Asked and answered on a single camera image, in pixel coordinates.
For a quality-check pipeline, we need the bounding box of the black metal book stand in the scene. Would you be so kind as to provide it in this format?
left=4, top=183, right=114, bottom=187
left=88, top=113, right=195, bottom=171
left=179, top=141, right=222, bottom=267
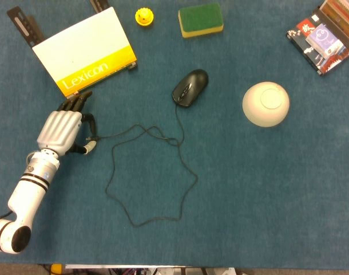
left=6, top=0, right=138, bottom=97

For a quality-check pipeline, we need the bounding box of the black patterned book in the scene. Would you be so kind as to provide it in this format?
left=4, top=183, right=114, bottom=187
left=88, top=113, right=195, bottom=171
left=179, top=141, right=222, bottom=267
left=285, top=17, right=349, bottom=77

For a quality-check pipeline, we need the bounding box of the yellow rubber duck toy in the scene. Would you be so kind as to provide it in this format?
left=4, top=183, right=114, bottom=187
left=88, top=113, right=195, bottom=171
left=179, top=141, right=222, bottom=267
left=134, top=7, right=154, bottom=28

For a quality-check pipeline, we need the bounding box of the white and yellow Lexicon book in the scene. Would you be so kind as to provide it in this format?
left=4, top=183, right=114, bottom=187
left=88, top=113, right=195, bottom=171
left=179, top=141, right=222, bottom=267
left=31, top=6, right=137, bottom=98

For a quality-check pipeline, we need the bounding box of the small blue and white box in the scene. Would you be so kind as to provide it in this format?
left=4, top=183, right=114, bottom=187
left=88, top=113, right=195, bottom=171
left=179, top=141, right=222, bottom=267
left=305, top=23, right=344, bottom=57

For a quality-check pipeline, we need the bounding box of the white upturned bowl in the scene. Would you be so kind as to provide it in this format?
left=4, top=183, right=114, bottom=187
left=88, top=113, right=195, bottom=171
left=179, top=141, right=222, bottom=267
left=242, top=81, right=291, bottom=128

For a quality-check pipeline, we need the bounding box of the silver and black left hand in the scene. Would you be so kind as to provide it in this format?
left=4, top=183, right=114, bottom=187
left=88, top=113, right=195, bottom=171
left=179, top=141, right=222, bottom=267
left=36, top=91, right=100, bottom=157

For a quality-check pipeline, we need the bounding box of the blue table cloth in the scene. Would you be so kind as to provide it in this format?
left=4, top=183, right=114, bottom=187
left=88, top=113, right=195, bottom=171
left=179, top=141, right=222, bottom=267
left=0, top=0, right=349, bottom=266

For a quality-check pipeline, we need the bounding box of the black computer mouse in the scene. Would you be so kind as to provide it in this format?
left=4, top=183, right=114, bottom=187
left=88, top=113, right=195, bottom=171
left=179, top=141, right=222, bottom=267
left=172, top=68, right=209, bottom=108

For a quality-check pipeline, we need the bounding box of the green and yellow sponge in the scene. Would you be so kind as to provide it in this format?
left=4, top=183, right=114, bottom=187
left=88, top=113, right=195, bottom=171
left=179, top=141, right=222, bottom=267
left=178, top=3, right=224, bottom=39

